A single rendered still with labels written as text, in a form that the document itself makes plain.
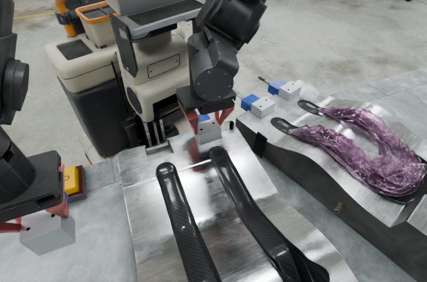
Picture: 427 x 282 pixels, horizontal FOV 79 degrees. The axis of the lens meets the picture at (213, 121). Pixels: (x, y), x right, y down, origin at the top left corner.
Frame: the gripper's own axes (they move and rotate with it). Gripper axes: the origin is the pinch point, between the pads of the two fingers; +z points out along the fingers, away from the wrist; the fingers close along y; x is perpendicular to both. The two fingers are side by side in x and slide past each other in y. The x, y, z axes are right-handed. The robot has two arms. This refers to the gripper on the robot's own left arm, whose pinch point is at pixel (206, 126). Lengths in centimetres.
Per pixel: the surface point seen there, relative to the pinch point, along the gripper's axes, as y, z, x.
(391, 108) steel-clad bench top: 57, 10, -4
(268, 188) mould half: 5.6, 3.0, -16.7
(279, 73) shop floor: 118, 86, 124
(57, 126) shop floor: -64, 89, 128
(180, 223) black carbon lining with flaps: -11.3, 3.8, -16.4
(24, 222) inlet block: -31.2, -4.4, -12.3
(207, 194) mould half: -5.3, 3.0, -13.6
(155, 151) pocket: -11.4, 4.5, 1.4
